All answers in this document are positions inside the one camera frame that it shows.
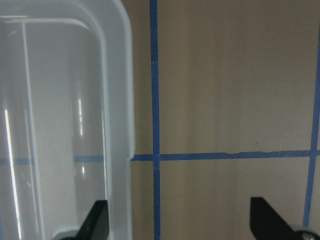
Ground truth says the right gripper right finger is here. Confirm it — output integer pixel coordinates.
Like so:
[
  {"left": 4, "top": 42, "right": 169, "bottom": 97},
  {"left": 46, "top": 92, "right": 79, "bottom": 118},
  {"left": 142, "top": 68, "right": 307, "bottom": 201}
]
[{"left": 250, "top": 197, "right": 302, "bottom": 240}]

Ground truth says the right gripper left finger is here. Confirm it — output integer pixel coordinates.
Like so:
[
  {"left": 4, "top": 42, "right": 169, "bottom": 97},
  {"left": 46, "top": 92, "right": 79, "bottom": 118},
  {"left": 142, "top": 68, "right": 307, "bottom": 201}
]
[{"left": 75, "top": 200, "right": 110, "bottom": 240}]

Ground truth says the clear plastic storage box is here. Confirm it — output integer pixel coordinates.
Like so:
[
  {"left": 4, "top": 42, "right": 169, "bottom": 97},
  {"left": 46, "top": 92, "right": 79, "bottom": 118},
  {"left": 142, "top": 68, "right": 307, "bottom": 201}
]
[{"left": 0, "top": 0, "right": 135, "bottom": 240}]

